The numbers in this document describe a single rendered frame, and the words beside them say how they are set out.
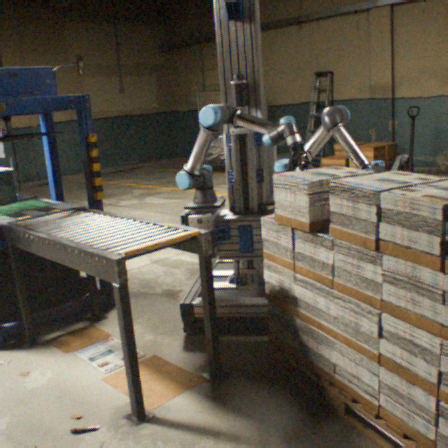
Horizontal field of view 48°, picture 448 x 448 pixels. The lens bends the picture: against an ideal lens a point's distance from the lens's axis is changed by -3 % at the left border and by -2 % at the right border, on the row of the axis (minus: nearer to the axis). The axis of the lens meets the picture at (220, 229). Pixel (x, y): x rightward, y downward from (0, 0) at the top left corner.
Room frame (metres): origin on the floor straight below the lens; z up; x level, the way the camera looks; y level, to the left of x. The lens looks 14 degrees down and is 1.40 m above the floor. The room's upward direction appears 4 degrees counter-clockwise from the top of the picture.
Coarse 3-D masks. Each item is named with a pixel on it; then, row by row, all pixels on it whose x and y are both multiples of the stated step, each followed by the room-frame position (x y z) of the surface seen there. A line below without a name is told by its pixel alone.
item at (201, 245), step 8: (80, 208) 3.37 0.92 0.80; (88, 208) 3.34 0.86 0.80; (112, 216) 3.03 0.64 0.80; (120, 216) 2.99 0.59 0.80; (128, 216) 2.97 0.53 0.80; (160, 224) 2.69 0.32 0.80; (168, 224) 2.67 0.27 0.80; (176, 224) 2.65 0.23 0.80; (200, 232) 2.44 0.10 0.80; (208, 232) 2.45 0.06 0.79; (200, 240) 2.44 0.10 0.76; (208, 240) 2.45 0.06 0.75; (176, 248) 2.59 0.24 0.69; (184, 248) 2.54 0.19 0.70; (192, 248) 2.49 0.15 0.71; (200, 248) 2.45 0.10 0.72; (208, 248) 2.44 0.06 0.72
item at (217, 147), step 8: (264, 88) 10.48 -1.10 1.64; (264, 96) 10.49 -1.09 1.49; (200, 128) 10.79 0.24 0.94; (216, 144) 10.67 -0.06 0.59; (208, 152) 10.73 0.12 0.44; (216, 152) 10.61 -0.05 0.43; (224, 152) 10.38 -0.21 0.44; (208, 160) 10.67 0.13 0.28; (216, 160) 10.77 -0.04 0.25; (224, 160) 10.62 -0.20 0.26
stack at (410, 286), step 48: (288, 240) 2.34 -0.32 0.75; (336, 240) 2.02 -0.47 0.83; (288, 288) 2.35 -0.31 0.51; (384, 288) 1.76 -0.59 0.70; (432, 288) 1.56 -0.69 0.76; (288, 336) 2.38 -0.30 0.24; (384, 336) 1.76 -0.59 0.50; (432, 336) 1.55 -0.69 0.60; (384, 384) 1.75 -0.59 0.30; (432, 432) 1.53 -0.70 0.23
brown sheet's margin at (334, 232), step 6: (330, 228) 2.05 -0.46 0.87; (336, 228) 2.01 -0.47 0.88; (330, 234) 2.05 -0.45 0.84; (336, 234) 2.01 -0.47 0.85; (342, 234) 1.98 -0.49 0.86; (348, 234) 1.94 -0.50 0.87; (354, 234) 1.90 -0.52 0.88; (348, 240) 1.94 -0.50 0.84; (354, 240) 1.91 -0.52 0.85; (360, 240) 1.87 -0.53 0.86; (366, 240) 1.84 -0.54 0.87; (372, 240) 1.81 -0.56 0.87; (378, 240) 1.80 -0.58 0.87; (366, 246) 1.84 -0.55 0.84; (372, 246) 1.81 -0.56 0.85; (378, 246) 1.80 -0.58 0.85
